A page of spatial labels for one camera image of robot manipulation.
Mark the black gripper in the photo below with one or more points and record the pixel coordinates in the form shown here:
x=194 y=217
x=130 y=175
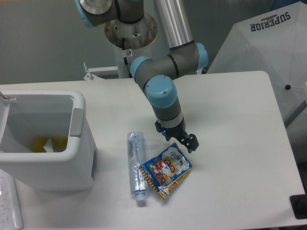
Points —
x=178 y=132

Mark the colourful snack wrapper bag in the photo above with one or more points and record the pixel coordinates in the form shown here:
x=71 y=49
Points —
x=167 y=170

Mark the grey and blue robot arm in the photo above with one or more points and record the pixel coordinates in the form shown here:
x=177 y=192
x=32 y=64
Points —
x=155 y=77

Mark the white plastic trash can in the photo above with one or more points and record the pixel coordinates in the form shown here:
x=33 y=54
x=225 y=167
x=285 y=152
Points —
x=29 y=114

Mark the crushed clear plastic bottle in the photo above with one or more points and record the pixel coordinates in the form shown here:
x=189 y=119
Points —
x=136 y=157

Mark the black device at table edge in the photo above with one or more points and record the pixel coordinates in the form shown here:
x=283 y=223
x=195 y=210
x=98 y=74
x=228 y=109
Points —
x=299 y=206

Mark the white umbrella with lettering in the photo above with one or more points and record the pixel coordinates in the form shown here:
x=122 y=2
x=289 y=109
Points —
x=276 y=43

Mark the white metal bracket with bolts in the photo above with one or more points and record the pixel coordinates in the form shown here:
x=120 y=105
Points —
x=100 y=73

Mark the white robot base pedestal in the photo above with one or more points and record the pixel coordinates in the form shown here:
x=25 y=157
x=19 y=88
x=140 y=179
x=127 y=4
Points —
x=131 y=41

